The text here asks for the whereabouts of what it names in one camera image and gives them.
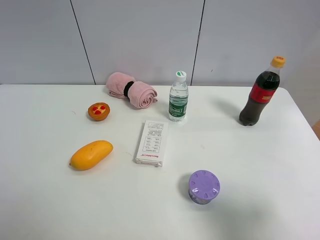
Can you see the brown object at edge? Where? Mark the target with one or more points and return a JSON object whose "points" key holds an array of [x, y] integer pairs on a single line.
{"points": [[316, 129]]}

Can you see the clear water bottle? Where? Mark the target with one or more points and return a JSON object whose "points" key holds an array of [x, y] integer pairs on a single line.
{"points": [[178, 97]]}

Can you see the white rectangular box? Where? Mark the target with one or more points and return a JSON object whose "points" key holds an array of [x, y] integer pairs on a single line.
{"points": [[152, 146]]}

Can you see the purple lidded container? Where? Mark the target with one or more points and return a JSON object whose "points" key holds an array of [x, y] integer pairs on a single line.
{"points": [[203, 187]]}

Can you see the fruit tart toy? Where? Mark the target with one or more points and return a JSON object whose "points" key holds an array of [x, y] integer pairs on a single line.
{"points": [[99, 111]]}

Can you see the cola bottle yellow cap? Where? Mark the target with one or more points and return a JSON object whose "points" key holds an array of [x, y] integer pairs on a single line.
{"points": [[262, 92]]}

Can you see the yellow mango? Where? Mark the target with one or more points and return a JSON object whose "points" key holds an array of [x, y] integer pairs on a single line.
{"points": [[90, 155]]}

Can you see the rolled pink towel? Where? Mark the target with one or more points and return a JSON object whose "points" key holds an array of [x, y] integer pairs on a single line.
{"points": [[124, 86]]}

